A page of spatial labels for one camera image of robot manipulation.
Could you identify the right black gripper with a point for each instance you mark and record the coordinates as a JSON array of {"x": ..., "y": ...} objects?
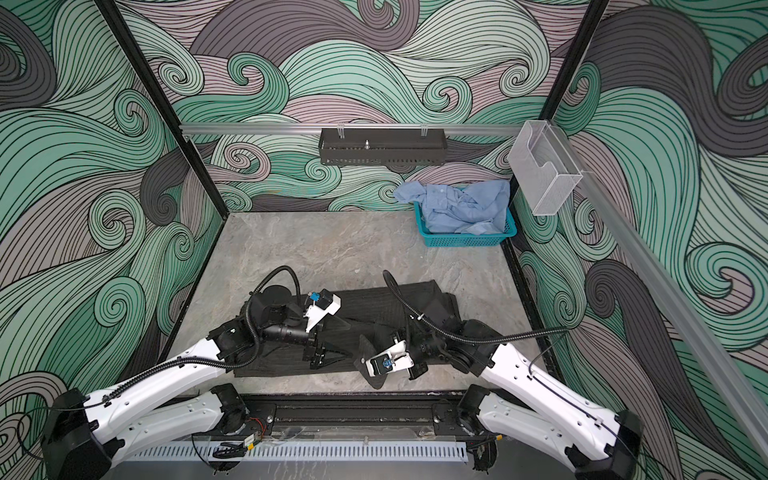
[{"x": 417, "y": 371}]

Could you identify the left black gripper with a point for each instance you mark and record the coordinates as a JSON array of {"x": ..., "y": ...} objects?
[{"x": 319, "y": 356}]

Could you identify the dark grey pinstripe shirt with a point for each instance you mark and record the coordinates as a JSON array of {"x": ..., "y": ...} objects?
[{"x": 370, "y": 313}]

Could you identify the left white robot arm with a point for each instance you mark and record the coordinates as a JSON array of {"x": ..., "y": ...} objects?
[{"x": 86, "y": 435}]

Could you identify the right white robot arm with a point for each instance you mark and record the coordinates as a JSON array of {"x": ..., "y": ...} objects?
[{"x": 521, "y": 401}]

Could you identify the teal plastic basket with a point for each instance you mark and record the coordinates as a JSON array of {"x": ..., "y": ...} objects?
[{"x": 460, "y": 240}]

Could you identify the light blue shirt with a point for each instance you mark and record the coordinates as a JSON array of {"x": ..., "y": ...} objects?
[{"x": 477, "y": 209}]

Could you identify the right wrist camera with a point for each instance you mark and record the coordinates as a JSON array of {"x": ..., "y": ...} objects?
[{"x": 394, "y": 359}]

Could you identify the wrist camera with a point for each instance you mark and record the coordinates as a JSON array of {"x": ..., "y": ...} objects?
[
  {"x": 321, "y": 304},
  {"x": 394, "y": 359}
]

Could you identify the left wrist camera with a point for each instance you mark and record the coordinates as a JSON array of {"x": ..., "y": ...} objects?
[{"x": 321, "y": 304}]

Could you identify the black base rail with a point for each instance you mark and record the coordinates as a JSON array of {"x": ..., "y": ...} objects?
[{"x": 436, "y": 411}]

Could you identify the white slotted cable duct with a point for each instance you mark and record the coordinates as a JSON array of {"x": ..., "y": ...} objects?
[{"x": 314, "y": 451}]

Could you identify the black perforated wall tray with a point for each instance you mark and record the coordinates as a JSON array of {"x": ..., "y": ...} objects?
[{"x": 370, "y": 147}]

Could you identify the clear plastic wall bin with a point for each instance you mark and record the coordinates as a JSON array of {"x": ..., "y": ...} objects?
[{"x": 544, "y": 163}]

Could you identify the aluminium back rail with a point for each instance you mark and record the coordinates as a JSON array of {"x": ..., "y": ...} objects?
[{"x": 276, "y": 128}]

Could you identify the aluminium rail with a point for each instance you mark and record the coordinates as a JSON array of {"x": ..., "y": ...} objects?
[
  {"x": 737, "y": 392},
  {"x": 276, "y": 128}
]

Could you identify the aluminium right rail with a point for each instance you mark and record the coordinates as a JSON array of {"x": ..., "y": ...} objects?
[{"x": 737, "y": 392}]

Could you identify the black left corner post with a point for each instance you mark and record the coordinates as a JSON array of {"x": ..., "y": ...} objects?
[{"x": 127, "y": 42}]

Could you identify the black corner post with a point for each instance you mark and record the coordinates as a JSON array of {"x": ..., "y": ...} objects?
[
  {"x": 127, "y": 42},
  {"x": 574, "y": 55}
]

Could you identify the black right corner post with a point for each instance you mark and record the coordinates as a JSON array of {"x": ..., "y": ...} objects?
[{"x": 574, "y": 55}]

